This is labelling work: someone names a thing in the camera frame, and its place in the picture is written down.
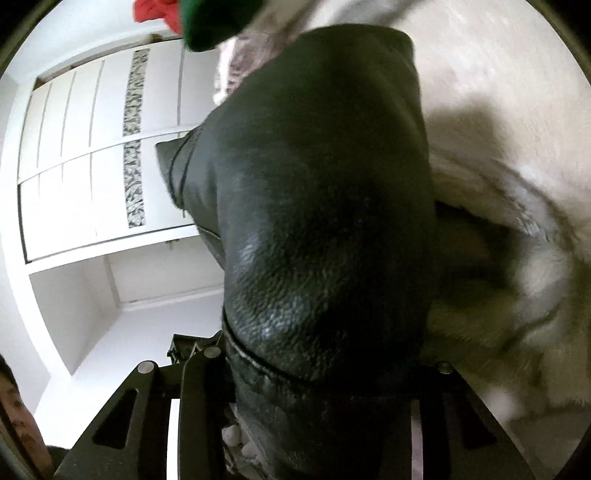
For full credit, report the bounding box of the red garment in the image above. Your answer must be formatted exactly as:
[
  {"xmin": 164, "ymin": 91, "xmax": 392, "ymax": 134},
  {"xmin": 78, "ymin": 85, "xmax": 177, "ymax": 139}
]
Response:
[{"xmin": 133, "ymin": 0, "xmax": 185, "ymax": 34}]

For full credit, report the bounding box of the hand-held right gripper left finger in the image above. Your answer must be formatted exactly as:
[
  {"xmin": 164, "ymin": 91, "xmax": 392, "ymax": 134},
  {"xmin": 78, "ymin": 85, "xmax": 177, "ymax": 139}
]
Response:
[{"xmin": 53, "ymin": 330, "xmax": 241, "ymax": 480}]

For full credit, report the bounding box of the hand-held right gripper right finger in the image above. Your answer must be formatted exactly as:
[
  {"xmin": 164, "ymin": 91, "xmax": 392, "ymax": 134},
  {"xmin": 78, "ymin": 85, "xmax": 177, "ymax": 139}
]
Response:
[{"xmin": 411, "ymin": 360, "xmax": 536, "ymax": 480}]

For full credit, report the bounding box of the white wardrobe with patterned strip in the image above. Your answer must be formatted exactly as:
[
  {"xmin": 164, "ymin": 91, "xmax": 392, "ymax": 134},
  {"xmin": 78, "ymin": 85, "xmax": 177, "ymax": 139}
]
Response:
[{"xmin": 16, "ymin": 37, "xmax": 232, "ymax": 264}]

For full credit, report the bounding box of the black leather jacket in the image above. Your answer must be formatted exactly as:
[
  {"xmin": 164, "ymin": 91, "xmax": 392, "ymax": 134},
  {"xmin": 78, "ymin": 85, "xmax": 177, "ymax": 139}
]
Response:
[{"xmin": 154, "ymin": 24, "xmax": 444, "ymax": 480}]

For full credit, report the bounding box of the green and white garment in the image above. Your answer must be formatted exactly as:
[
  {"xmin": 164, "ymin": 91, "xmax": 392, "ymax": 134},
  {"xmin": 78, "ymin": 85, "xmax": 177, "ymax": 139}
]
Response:
[{"xmin": 180, "ymin": 0, "xmax": 269, "ymax": 52}]

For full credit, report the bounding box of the person's face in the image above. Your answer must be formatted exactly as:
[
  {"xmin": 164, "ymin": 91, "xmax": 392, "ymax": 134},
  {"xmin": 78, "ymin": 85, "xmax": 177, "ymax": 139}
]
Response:
[{"xmin": 0, "ymin": 355, "xmax": 54, "ymax": 476}]

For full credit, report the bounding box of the lilac printed blanket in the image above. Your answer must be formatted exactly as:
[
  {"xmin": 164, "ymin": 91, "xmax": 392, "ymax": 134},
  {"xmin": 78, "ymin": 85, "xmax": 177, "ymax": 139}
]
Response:
[{"xmin": 212, "ymin": 0, "xmax": 587, "ymax": 462}]

